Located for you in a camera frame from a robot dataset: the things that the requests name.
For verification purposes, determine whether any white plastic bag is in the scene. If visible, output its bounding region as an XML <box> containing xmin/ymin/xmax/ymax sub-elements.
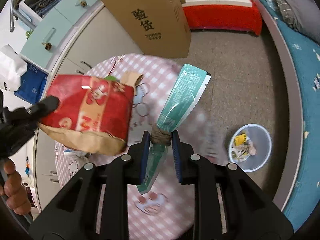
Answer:
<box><xmin>0</xmin><ymin>44</ymin><xmax>27</xmax><ymax>92</ymax></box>

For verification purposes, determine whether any blue bag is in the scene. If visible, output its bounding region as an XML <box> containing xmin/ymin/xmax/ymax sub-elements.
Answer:
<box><xmin>14</xmin><ymin>63</ymin><xmax>47</xmax><ymax>105</ymax></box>

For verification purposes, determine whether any white cabinet with handles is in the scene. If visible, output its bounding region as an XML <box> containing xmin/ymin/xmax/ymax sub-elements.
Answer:
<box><xmin>32</xmin><ymin>2</ymin><xmax>142</xmax><ymax>211</ymax></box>

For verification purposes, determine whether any green leaf shaped cloth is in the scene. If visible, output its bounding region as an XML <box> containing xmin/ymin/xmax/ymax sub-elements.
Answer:
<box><xmin>104</xmin><ymin>75</ymin><xmax>119</xmax><ymax>82</ymax></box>

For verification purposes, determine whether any teal foil packet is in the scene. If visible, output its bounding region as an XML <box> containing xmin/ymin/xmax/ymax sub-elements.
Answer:
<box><xmin>137</xmin><ymin>64</ymin><xmax>211</xmax><ymax>194</ymax></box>

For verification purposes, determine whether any grey folded quilt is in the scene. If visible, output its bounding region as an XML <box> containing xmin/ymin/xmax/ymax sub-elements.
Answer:
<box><xmin>273</xmin><ymin>0</ymin><xmax>319</xmax><ymax>43</ymax></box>

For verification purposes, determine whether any teal drawer unit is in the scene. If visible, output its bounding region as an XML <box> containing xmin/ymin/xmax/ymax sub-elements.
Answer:
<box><xmin>20</xmin><ymin>0</ymin><xmax>98</xmax><ymax>68</ymax></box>

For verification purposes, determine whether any blue trash bin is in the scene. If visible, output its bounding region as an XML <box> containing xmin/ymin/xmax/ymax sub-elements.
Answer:
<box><xmin>228</xmin><ymin>124</ymin><xmax>272</xmax><ymax>173</ymax></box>

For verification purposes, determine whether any left hand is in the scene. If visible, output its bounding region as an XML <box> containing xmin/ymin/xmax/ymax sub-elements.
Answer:
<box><xmin>1</xmin><ymin>159</ymin><xmax>31</xmax><ymax>215</ymax></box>

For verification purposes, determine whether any pink checkered tablecloth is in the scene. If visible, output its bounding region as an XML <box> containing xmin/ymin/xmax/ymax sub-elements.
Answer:
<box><xmin>53</xmin><ymin>52</ymin><xmax>226</xmax><ymax>240</ymax></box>

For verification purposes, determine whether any teal bed mattress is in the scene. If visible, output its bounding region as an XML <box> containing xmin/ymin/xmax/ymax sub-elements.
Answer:
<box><xmin>255</xmin><ymin>0</ymin><xmax>319</xmax><ymax>231</ymax></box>

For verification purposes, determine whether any red paper bag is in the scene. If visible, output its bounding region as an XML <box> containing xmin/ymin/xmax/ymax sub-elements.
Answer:
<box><xmin>38</xmin><ymin>75</ymin><xmax>134</xmax><ymax>156</ymax></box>

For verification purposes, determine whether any red covered bench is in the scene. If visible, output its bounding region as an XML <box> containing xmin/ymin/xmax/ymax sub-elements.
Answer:
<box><xmin>183</xmin><ymin>2</ymin><xmax>263</xmax><ymax>36</ymax></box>

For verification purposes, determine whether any large cardboard box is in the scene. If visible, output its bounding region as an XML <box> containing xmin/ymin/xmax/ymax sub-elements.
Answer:
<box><xmin>101</xmin><ymin>0</ymin><xmax>191</xmax><ymax>59</ymax></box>

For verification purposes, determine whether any red string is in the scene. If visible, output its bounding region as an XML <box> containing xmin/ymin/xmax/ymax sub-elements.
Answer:
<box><xmin>109</xmin><ymin>54</ymin><xmax>126</xmax><ymax>77</ymax></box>

